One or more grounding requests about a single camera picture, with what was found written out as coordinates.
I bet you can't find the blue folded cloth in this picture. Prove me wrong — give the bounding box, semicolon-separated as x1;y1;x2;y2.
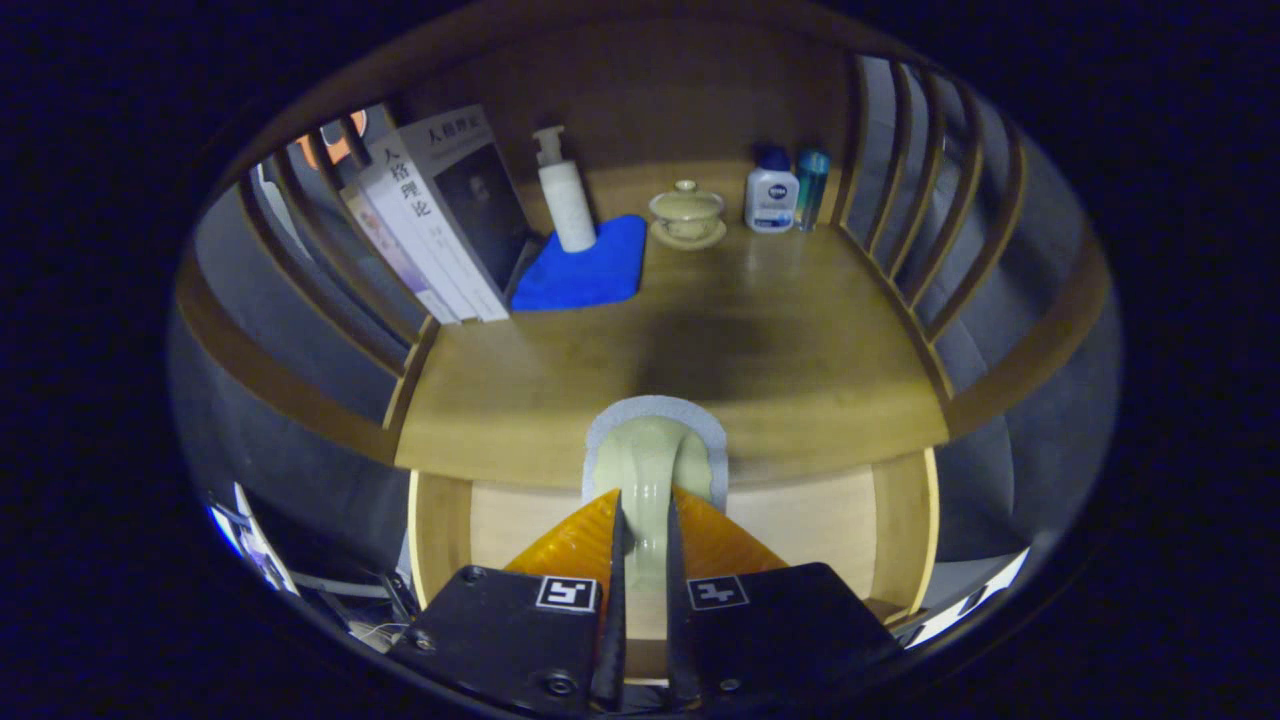
510;214;649;312

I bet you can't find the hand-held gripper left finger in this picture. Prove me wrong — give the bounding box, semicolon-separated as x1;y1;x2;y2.
388;488;626;716

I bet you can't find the wooden drawer with black knob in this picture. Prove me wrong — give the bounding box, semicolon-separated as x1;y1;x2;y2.
408;448;941;681

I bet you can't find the thin white book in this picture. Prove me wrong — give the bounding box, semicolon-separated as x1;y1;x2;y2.
355;140;511;323

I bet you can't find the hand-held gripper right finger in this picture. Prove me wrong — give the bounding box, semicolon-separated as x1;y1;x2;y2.
665;487;906;713

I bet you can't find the purple spine book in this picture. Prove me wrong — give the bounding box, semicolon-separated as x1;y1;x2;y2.
340;185;461;326

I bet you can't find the teal slim bottle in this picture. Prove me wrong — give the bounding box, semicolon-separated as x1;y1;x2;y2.
796;149;831;233

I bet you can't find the wooden countertop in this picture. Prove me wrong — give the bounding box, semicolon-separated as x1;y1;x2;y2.
395;160;949;491

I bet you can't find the white pump bottle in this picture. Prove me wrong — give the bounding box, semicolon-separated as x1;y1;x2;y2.
532;126;598;254

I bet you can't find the brown wooden cabinet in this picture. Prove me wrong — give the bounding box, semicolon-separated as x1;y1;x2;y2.
175;0;1113;471

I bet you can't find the white furniture piece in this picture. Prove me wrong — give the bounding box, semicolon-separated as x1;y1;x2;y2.
900;548;1031;646

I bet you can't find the white lotion bottle blue cap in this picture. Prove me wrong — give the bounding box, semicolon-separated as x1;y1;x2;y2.
744;146;800;234

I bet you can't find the beige lidded ceramic teacup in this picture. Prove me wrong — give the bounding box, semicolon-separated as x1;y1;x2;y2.
648;180;728;251

